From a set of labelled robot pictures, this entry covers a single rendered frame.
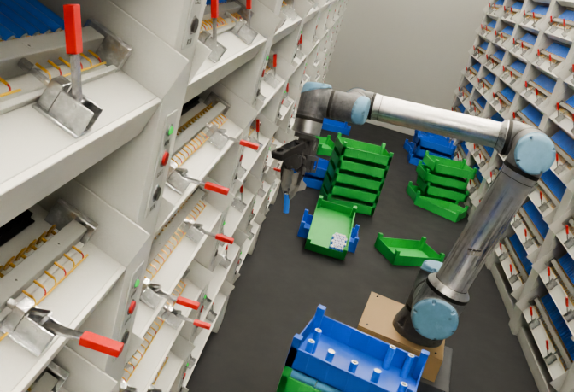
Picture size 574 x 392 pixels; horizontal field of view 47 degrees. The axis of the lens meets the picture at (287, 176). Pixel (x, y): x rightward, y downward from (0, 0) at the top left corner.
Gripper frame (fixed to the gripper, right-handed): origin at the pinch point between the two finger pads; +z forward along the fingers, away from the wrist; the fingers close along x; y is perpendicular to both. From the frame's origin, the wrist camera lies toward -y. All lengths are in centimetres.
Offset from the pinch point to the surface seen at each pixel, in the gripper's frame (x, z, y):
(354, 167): 90, -9, 148
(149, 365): -52, 28, -82
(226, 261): 3.5, 23.8, -15.9
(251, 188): 11.4, 1.1, -4.9
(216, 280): -1.8, 28.1, -23.3
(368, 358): -53, 32, -14
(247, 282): 46, 45, 39
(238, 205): 0.3, 5.4, -19.3
